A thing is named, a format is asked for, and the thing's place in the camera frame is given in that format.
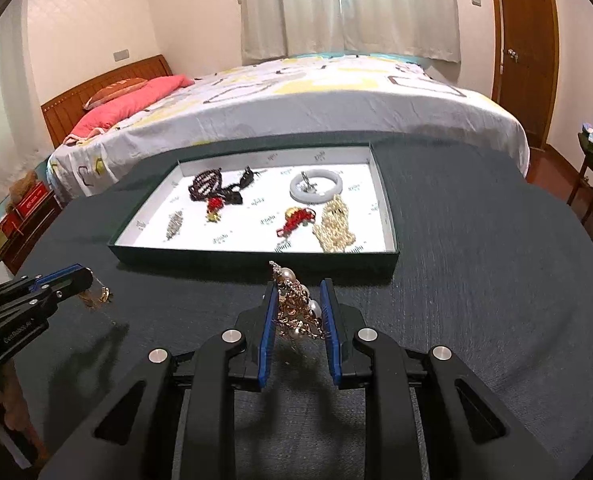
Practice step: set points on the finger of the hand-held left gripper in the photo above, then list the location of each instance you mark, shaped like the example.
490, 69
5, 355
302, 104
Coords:
56, 276
66, 296

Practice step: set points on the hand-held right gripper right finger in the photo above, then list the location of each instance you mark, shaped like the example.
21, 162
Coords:
332, 335

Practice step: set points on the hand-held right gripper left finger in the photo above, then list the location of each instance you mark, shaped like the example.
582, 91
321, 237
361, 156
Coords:
269, 340

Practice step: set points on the green jewelry box white inside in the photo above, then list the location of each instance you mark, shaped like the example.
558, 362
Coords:
201, 260

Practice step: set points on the red knot gold bell charm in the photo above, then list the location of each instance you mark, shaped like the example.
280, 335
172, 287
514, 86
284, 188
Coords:
296, 219

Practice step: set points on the red knot gold figure charm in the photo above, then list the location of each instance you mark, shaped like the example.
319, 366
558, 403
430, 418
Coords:
214, 206

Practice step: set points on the silver pearl brooch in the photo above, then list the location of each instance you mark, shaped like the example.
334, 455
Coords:
309, 183

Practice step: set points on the black tassel pendant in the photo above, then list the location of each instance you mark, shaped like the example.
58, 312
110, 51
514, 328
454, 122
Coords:
246, 176

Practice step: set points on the person's left hand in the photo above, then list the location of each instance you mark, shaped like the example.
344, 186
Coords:
14, 410

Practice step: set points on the wooden nightstand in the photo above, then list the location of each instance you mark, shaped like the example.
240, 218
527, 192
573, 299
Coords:
31, 240

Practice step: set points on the gold gift box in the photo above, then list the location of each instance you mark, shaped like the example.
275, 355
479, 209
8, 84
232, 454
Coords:
4, 232

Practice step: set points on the red box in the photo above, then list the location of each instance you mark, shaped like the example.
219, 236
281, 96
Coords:
30, 202

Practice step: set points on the brown teddy bear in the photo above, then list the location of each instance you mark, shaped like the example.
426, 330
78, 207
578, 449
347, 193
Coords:
24, 184

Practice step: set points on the white jade bangle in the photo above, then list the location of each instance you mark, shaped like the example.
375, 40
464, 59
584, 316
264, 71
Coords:
326, 199

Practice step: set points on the dark blue tablecloth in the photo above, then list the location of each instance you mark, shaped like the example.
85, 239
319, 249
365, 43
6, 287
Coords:
476, 260

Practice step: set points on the wooden headboard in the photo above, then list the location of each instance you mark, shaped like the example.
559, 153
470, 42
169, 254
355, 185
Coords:
66, 110

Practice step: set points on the pink pillow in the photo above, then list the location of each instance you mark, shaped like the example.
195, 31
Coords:
126, 105

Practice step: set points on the brown patterned pillow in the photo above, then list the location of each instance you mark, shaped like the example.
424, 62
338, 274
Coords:
114, 91

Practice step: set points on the bed with printed sheet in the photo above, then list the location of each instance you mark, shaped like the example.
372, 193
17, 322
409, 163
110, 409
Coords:
326, 95

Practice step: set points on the white curtain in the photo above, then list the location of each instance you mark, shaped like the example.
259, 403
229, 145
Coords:
346, 5

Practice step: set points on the wooden door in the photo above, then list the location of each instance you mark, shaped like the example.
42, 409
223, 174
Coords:
524, 35

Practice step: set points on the wall socket plate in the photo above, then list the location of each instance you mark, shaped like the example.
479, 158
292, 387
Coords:
120, 54

